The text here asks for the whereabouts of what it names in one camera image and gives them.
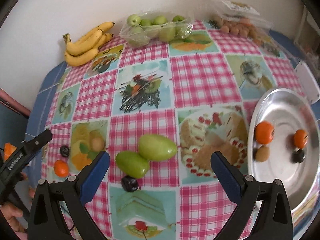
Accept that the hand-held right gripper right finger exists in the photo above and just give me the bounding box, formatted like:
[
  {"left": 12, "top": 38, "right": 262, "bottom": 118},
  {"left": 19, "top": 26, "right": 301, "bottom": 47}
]
[{"left": 211, "top": 151, "right": 293, "bottom": 240}]

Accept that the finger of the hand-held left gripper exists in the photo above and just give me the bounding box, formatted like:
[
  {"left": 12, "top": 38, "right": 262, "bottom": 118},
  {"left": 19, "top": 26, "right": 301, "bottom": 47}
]
[{"left": 21, "top": 129, "right": 53, "bottom": 155}]

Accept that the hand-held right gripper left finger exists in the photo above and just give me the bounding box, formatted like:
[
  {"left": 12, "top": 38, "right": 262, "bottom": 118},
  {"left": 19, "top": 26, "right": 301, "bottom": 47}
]
[{"left": 28, "top": 151, "right": 110, "bottom": 240}]

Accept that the brown longan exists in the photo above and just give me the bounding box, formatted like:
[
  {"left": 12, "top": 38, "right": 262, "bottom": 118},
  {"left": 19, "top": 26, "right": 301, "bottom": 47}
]
[
  {"left": 90, "top": 137, "right": 105, "bottom": 150},
  {"left": 254, "top": 145, "right": 270, "bottom": 162}
]

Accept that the orange tangerine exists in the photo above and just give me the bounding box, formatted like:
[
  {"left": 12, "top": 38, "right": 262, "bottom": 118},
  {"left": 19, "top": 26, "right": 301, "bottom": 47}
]
[
  {"left": 254, "top": 121, "right": 275, "bottom": 145},
  {"left": 293, "top": 129, "right": 309, "bottom": 148},
  {"left": 54, "top": 160, "right": 69, "bottom": 177}
]

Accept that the green mango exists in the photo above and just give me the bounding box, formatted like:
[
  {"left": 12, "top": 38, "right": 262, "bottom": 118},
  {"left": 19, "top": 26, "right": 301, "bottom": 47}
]
[
  {"left": 115, "top": 151, "right": 150, "bottom": 179},
  {"left": 138, "top": 134, "right": 178, "bottom": 162}
]

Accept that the round metal tray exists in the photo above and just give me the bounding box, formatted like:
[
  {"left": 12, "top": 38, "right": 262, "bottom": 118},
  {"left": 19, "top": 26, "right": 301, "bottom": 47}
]
[{"left": 247, "top": 88, "right": 320, "bottom": 220}]

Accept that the person's left hand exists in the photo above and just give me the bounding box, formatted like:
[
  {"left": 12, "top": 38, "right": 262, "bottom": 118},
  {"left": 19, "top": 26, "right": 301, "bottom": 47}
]
[{"left": 0, "top": 202, "right": 25, "bottom": 233}]

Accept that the orange plastic cup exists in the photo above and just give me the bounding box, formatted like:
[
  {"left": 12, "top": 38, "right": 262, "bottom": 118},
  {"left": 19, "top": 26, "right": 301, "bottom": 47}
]
[{"left": 2, "top": 142, "right": 18, "bottom": 162}]

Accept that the pink pole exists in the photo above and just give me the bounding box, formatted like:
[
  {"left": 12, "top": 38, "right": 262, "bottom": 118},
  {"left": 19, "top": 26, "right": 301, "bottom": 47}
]
[{"left": 0, "top": 88, "right": 31, "bottom": 117}]

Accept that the yellow banana bunch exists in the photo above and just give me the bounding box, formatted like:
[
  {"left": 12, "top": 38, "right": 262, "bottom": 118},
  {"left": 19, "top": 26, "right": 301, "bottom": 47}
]
[{"left": 62, "top": 22, "right": 115, "bottom": 67}]

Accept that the pink checked printed tablecloth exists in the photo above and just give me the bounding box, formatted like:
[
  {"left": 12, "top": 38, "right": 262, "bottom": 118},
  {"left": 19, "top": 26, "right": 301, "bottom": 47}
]
[{"left": 40, "top": 20, "right": 310, "bottom": 240}]

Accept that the white card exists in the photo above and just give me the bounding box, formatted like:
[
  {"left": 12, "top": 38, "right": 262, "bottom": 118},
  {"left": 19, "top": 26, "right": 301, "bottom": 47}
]
[{"left": 295, "top": 61, "right": 320, "bottom": 103}]

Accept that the plastic bag of brown longans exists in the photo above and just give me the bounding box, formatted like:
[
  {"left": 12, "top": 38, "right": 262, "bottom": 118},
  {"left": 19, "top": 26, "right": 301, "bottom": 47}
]
[{"left": 207, "top": 0, "right": 273, "bottom": 45}]

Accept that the plastic bag of green apples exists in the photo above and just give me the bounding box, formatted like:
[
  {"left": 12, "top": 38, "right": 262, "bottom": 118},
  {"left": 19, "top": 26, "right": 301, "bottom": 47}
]
[{"left": 119, "top": 14, "right": 193, "bottom": 47}]

